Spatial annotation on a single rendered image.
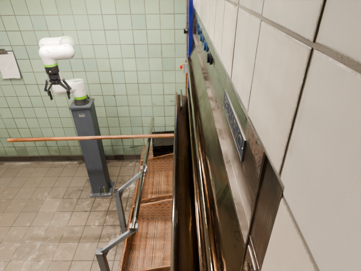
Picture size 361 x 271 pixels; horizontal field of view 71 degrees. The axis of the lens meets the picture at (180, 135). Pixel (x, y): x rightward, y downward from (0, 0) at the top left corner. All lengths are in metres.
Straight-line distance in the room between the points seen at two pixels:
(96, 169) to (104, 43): 1.42
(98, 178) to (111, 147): 0.69
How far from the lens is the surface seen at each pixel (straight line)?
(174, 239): 1.06
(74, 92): 2.69
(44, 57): 2.11
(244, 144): 0.50
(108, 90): 3.32
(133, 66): 3.15
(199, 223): 1.05
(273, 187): 0.33
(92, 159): 3.03
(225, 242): 0.65
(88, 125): 2.79
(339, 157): 0.20
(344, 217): 0.21
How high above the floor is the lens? 2.29
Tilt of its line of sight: 32 degrees down
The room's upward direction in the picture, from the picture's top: 1 degrees counter-clockwise
